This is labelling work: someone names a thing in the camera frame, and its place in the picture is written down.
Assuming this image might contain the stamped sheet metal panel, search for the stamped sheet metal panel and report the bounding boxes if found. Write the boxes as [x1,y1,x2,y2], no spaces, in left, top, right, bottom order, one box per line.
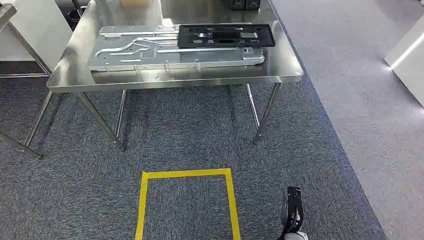
[87,22,266,73]

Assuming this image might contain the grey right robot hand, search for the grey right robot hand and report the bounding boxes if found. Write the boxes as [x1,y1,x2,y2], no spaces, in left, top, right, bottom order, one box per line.
[280,186,306,235]

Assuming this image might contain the white cabinet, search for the white cabinet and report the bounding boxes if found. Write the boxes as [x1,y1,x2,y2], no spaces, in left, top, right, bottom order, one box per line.
[383,14,424,109]
[0,0,74,72]

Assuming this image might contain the tan box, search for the tan box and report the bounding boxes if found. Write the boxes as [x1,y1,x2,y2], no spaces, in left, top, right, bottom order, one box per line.
[120,0,154,9]

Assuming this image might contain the black waste bin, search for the black waste bin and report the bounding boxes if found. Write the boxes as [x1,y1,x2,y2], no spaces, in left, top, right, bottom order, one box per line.
[67,5,88,31]

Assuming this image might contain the stainless steel table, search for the stainless steel table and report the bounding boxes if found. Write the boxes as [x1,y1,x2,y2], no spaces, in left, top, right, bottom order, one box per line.
[46,0,305,152]
[0,3,55,161]

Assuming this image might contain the black plastic plate frame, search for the black plastic plate frame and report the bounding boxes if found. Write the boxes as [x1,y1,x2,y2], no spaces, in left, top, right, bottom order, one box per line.
[176,23,277,50]

